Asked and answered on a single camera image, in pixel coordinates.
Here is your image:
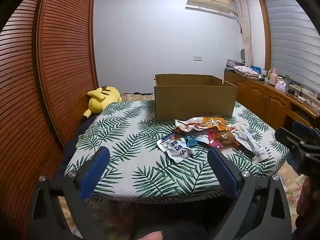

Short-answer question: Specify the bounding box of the wooden louvered wardrobe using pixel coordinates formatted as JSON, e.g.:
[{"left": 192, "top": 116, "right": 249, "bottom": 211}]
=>
[{"left": 0, "top": 0, "right": 99, "bottom": 230}]

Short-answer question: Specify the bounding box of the white grey striped snack packet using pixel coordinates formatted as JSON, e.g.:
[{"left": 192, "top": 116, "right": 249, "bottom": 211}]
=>
[{"left": 234, "top": 124, "right": 270, "bottom": 162}]

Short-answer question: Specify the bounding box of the cream curtain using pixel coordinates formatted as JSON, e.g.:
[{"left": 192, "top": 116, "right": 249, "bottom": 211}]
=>
[{"left": 234, "top": 0, "right": 254, "bottom": 68}]

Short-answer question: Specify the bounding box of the person's left hand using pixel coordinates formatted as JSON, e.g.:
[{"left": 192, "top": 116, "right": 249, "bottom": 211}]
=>
[{"left": 139, "top": 231, "right": 163, "bottom": 240}]

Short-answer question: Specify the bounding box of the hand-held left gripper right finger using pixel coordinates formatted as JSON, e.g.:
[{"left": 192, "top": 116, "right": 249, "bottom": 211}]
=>
[{"left": 207, "top": 146, "right": 293, "bottom": 240}]

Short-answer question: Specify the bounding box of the dark blue blanket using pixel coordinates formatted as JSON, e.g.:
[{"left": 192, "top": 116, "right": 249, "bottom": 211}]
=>
[{"left": 62, "top": 114, "right": 90, "bottom": 173}]

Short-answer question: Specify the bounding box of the cardboard box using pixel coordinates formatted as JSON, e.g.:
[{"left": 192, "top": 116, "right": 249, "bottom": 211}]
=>
[{"left": 154, "top": 74, "right": 238, "bottom": 120}]

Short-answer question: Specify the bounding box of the brown snack packet pink edge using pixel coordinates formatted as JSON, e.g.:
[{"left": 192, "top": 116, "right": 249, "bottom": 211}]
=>
[{"left": 209, "top": 130, "right": 240, "bottom": 149}]

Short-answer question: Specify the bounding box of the white snack packet blue edge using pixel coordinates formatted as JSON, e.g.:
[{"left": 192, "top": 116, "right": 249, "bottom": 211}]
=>
[{"left": 157, "top": 134, "right": 193, "bottom": 163}]

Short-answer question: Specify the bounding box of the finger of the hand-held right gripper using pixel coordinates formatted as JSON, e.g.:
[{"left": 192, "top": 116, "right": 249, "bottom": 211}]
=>
[
  {"left": 275, "top": 127, "right": 309, "bottom": 160},
  {"left": 291, "top": 121, "right": 320, "bottom": 142}
]

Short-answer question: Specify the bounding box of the silver orange snack packet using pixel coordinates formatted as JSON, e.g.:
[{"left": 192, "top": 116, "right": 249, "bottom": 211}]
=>
[{"left": 174, "top": 118, "right": 208, "bottom": 132}]

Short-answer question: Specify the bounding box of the pile of folded cloths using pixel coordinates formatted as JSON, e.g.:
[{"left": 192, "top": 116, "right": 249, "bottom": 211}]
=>
[{"left": 226, "top": 59, "right": 259, "bottom": 77}]

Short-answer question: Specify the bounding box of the blue candy wrapper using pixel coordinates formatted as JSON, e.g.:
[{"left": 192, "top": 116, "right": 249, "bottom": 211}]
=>
[{"left": 184, "top": 135, "right": 208, "bottom": 147}]

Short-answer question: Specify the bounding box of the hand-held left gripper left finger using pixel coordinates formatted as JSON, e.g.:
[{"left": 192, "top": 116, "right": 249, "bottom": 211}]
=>
[{"left": 27, "top": 146, "right": 110, "bottom": 240}]

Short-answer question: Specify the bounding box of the wooden cabinet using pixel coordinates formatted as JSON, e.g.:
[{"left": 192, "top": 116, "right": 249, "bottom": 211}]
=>
[{"left": 223, "top": 70, "right": 320, "bottom": 130}]

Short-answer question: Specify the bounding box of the leaf print tablecloth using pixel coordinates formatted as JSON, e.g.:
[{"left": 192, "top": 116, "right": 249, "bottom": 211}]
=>
[{"left": 64, "top": 100, "right": 290, "bottom": 203}]

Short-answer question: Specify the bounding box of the yellow plush toy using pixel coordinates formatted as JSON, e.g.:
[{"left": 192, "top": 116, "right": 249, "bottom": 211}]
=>
[{"left": 82, "top": 86, "right": 122, "bottom": 118}]

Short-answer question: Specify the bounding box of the grey window blind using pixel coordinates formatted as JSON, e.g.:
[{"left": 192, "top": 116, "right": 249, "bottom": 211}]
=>
[{"left": 264, "top": 0, "right": 320, "bottom": 93}]

